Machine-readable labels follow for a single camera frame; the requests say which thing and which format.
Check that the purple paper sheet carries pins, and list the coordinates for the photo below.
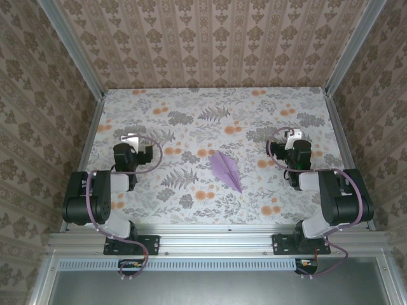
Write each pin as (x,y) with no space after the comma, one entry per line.
(225,168)

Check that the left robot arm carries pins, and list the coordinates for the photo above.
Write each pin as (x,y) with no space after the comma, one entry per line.
(86,200)

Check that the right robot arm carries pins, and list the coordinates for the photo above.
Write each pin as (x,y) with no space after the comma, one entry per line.
(346,197)

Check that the floral patterned table cover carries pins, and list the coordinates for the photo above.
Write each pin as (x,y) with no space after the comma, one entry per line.
(143,105)

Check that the black electronics module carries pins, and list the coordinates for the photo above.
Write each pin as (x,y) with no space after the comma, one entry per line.
(130,268)
(306,268)

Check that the grey metal panel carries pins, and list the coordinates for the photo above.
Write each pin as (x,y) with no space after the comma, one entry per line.
(216,289)

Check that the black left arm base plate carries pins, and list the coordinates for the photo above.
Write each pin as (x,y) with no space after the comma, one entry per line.
(152,244)

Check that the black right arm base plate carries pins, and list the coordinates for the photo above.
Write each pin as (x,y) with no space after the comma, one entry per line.
(280,248)

